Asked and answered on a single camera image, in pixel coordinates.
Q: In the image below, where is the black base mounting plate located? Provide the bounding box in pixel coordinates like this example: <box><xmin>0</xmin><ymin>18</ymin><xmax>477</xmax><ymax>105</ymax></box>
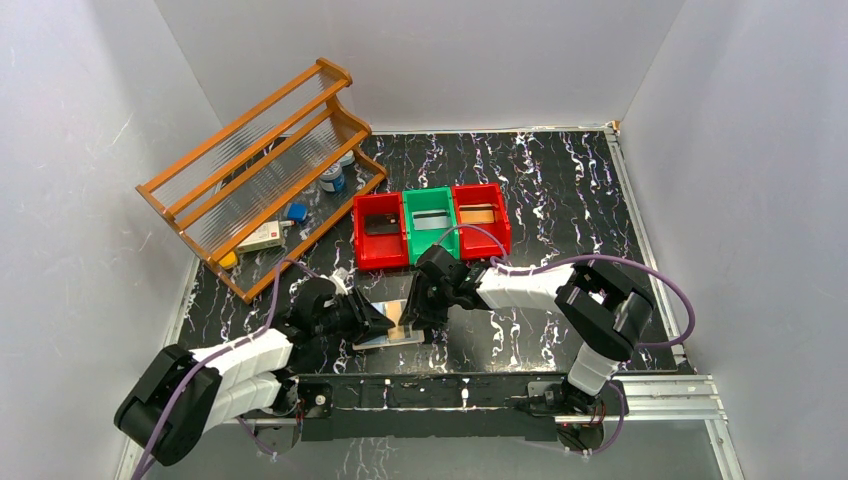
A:
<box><xmin>235</xmin><ymin>372</ymin><xmax>627</xmax><ymax>458</ymax></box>

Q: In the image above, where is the black card in bin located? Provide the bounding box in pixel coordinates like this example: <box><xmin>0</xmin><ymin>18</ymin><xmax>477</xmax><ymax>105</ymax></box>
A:
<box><xmin>364</xmin><ymin>213</ymin><xmax>401</xmax><ymax>236</ymax></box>

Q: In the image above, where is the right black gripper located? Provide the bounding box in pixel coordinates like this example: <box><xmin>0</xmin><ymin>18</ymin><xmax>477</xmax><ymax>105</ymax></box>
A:
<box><xmin>398</xmin><ymin>271</ymin><xmax>455</xmax><ymax>331</ymax></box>

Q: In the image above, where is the silver card in bin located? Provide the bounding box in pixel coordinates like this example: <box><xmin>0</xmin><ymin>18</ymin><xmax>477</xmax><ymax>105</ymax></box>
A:
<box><xmin>412</xmin><ymin>210</ymin><xmax>452</xmax><ymax>231</ymax></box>

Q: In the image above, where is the red plastic bin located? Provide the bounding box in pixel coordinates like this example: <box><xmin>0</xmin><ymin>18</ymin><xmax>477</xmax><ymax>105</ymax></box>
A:
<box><xmin>353</xmin><ymin>192</ymin><xmax>410</xmax><ymax>271</ymax></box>
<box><xmin>452</xmin><ymin>183</ymin><xmax>512</xmax><ymax>260</ymax></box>

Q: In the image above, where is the small white red box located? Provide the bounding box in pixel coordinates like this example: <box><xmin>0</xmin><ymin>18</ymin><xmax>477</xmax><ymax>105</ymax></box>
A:
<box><xmin>235</xmin><ymin>220</ymin><xmax>296</xmax><ymax>254</ymax></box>

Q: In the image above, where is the green plastic bin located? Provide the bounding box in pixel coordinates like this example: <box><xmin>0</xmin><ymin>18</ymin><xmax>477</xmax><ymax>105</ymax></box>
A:
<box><xmin>402</xmin><ymin>187</ymin><xmax>457</xmax><ymax>265</ymax></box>

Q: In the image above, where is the right red plastic bin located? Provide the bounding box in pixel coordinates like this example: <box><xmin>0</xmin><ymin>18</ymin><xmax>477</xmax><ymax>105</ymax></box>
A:
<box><xmin>452</xmin><ymin>183</ymin><xmax>512</xmax><ymax>260</ymax></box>

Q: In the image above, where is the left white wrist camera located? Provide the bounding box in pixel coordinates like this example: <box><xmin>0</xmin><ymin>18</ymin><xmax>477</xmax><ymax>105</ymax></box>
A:
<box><xmin>329</xmin><ymin>268</ymin><xmax>350</xmax><ymax>295</ymax></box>

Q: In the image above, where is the small yellow object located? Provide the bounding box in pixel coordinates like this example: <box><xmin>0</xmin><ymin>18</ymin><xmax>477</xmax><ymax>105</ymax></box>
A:
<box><xmin>218</xmin><ymin>251</ymin><xmax>239</xmax><ymax>270</ymax></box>

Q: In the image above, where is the blue white round jar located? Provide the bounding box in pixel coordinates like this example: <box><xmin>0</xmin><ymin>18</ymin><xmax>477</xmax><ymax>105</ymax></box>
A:
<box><xmin>318</xmin><ymin>162</ymin><xmax>346</xmax><ymax>194</ymax></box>

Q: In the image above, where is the beige leather card holder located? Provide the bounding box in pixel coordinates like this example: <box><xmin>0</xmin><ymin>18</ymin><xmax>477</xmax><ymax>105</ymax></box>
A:
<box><xmin>352</xmin><ymin>300</ymin><xmax>425</xmax><ymax>351</ymax></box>

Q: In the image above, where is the left red plastic bin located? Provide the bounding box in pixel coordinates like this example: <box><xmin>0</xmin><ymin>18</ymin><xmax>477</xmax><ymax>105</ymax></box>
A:
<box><xmin>353</xmin><ymin>192</ymin><xmax>410</xmax><ymax>271</ymax></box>

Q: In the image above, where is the orange wooden shelf rack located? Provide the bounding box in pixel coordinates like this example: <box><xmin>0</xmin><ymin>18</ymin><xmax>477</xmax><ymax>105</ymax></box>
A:
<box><xmin>136</xmin><ymin>58</ymin><xmax>388</xmax><ymax>302</ymax></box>

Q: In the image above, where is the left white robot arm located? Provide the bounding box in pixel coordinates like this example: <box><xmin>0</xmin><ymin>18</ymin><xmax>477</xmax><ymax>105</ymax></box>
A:
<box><xmin>113</xmin><ymin>276</ymin><xmax>400</xmax><ymax>466</ymax></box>

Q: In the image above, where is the small blue cube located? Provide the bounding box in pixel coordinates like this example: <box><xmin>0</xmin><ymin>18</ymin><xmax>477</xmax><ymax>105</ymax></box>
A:
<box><xmin>283</xmin><ymin>203</ymin><xmax>308</xmax><ymax>223</ymax></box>

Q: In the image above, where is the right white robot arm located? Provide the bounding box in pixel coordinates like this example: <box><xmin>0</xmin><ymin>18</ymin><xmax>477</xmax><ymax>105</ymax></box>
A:
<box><xmin>399</xmin><ymin>245</ymin><xmax>655</xmax><ymax>414</ymax></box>

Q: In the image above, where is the gold card in bin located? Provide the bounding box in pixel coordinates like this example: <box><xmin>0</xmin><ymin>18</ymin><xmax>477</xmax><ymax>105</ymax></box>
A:
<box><xmin>458</xmin><ymin>204</ymin><xmax>496</xmax><ymax>225</ymax></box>

